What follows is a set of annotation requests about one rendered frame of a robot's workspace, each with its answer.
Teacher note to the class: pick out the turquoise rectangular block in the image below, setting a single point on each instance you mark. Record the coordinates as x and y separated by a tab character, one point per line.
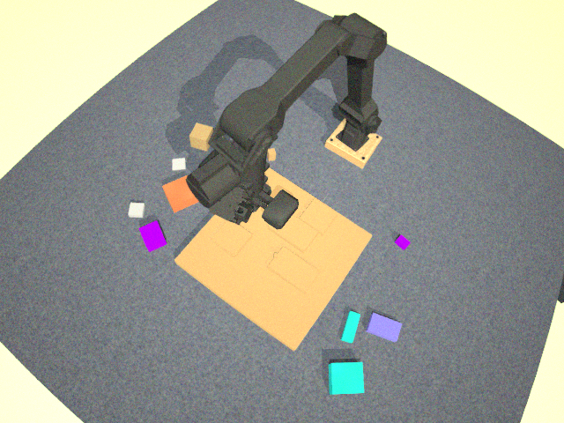
350	327

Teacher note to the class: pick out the turquoise cube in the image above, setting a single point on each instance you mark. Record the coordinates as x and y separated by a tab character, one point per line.
346	378

